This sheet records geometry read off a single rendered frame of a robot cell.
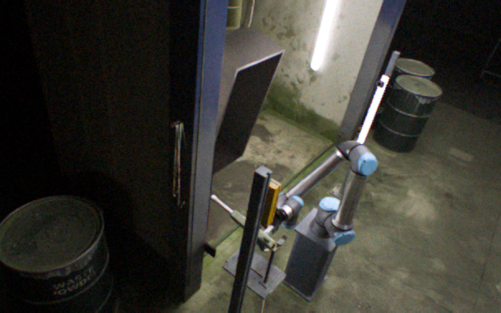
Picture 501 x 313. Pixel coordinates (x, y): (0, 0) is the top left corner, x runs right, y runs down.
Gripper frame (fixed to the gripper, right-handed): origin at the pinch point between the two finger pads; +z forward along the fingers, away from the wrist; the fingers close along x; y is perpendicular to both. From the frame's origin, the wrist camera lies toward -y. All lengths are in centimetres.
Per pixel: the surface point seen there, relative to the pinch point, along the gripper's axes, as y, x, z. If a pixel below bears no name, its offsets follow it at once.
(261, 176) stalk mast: -52, -3, 15
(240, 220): -2.6, 10.8, 4.5
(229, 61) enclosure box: -48, 86, -58
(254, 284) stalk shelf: 32.6, -9.4, 8.0
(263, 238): -4.1, -6.4, 5.3
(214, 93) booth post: -61, 47, -5
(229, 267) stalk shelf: 33.1, 8.5, 10.1
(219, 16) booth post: -100, 48, -5
